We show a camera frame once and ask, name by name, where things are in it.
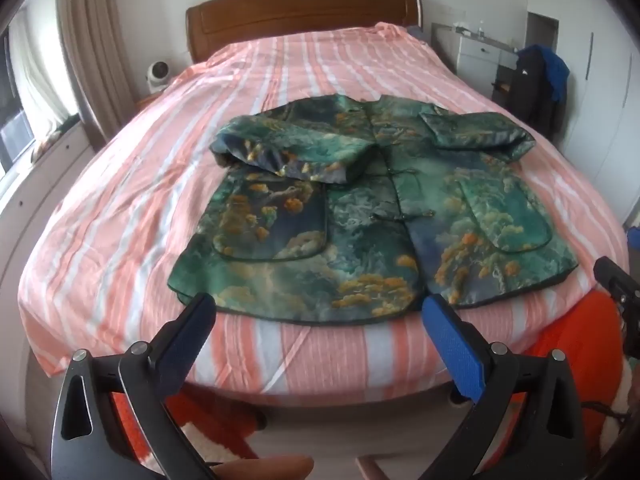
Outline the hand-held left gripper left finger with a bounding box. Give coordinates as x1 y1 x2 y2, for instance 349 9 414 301
50 292 221 480

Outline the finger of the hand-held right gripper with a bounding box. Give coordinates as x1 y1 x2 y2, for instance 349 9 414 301
593 256 640 311

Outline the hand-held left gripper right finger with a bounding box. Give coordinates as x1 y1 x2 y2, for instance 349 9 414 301
421 293 586 480

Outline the green landscape print padded jacket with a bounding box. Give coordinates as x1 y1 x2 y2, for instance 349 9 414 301
167 94 580 328

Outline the pink striped bed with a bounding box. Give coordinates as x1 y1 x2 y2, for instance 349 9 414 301
17 22 631 406

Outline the white wardrobe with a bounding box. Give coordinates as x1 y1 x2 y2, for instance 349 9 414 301
560 0 640 221

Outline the black hanging jacket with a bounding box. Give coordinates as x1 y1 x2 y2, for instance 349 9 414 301
492 50 558 136

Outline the white window seat cabinet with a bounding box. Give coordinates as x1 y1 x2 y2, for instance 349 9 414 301
0 125 96 281

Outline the blue hanging garment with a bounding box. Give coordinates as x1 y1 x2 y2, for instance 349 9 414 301
520 45 571 103

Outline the patterned window seat cushion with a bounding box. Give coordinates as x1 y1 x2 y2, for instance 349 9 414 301
30 130 66 161

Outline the white dresser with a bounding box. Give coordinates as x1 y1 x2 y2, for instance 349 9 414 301
457 27 521 91

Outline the white round fan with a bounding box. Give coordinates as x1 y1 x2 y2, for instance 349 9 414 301
145 61 172 95

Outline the window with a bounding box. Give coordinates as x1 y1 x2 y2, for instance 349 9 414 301
0 25 36 171

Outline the brown curtain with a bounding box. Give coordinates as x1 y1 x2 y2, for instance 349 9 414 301
56 0 138 143

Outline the white sheer curtain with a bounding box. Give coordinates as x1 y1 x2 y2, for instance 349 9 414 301
7 5 81 126

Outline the wooden bed headboard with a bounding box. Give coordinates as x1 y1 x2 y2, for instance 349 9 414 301
186 0 425 63

